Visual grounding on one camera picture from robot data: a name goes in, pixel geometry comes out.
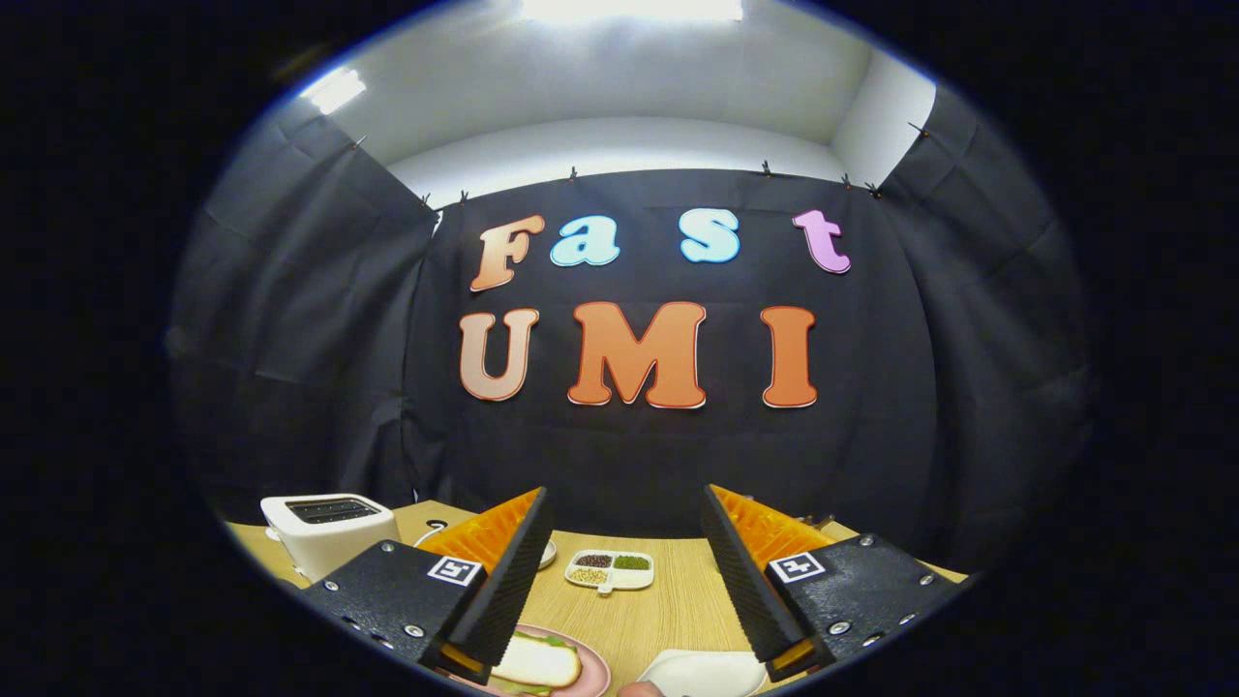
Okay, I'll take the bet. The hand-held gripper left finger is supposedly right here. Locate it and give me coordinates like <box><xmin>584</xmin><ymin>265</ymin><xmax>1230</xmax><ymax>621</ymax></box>
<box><xmin>300</xmin><ymin>486</ymin><xmax>556</xmax><ymax>686</ymax></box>

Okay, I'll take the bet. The white divided dish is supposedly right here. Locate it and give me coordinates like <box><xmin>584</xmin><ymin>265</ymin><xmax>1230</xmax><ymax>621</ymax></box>
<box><xmin>564</xmin><ymin>550</ymin><xmax>655</xmax><ymax>594</ymax></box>

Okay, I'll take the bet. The white leaf-shaped plate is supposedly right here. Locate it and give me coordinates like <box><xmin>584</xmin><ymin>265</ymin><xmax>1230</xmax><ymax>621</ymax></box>
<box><xmin>636</xmin><ymin>649</ymin><xmax>771</xmax><ymax>697</ymax></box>

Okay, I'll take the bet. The black backdrop cloth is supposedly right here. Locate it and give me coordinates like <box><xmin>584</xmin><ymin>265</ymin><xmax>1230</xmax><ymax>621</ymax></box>
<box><xmin>166</xmin><ymin>82</ymin><xmax>1100</xmax><ymax>582</ymax></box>

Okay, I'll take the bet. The pink plate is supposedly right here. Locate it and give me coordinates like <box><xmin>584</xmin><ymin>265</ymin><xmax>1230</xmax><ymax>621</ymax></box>
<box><xmin>440</xmin><ymin>624</ymin><xmax>613</xmax><ymax>697</ymax></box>

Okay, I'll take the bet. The large ceiling light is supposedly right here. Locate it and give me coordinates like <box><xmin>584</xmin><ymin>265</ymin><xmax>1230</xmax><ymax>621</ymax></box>
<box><xmin>523</xmin><ymin>0</ymin><xmax>744</xmax><ymax>25</ymax></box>

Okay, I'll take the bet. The small ceiling light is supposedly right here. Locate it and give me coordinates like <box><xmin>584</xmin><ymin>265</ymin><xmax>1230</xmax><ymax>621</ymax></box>
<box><xmin>300</xmin><ymin>66</ymin><xmax>369</xmax><ymax>115</ymax></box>

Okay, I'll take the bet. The white toaster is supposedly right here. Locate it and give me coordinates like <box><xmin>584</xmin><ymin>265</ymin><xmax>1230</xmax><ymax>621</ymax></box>
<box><xmin>260</xmin><ymin>494</ymin><xmax>402</xmax><ymax>582</ymax></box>

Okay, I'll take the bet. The green lettuce leaf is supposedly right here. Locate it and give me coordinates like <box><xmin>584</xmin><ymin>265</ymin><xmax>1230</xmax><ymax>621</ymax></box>
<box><xmin>489</xmin><ymin>631</ymin><xmax>572</xmax><ymax>697</ymax></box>

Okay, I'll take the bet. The toasted bread slice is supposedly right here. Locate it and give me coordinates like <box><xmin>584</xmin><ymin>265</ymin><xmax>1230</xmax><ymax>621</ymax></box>
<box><xmin>492</xmin><ymin>631</ymin><xmax>584</xmax><ymax>690</ymax></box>

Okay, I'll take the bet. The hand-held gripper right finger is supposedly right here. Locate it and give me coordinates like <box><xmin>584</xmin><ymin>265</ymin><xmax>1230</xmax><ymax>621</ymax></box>
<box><xmin>700</xmin><ymin>484</ymin><xmax>969</xmax><ymax>683</ymax></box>

